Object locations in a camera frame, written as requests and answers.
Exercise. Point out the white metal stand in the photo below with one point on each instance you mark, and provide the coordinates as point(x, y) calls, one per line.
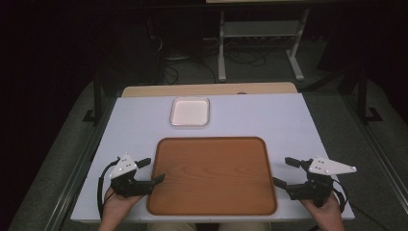
point(263, 29)

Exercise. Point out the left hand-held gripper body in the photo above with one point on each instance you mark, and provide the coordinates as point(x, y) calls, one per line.
point(123, 168)

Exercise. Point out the black metal stand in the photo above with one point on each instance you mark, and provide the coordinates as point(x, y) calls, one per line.
point(97, 99)
point(363, 96)

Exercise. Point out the white square dish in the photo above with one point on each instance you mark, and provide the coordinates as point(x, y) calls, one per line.
point(190, 111)

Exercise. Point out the person's left hand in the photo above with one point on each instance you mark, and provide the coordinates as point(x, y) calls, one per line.
point(117, 207)

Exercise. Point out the person's right hand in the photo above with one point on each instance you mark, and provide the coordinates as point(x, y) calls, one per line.
point(325, 213)

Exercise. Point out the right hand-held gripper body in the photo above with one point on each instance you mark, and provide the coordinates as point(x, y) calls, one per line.
point(320, 179)

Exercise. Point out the aluminium rail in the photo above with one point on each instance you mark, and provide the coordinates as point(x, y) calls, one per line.
point(375, 147)
point(80, 173)

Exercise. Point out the light wooden table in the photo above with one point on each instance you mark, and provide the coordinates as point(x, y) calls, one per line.
point(208, 89)

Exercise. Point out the brown wooden tray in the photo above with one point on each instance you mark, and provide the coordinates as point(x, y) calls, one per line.
point(211, 176)

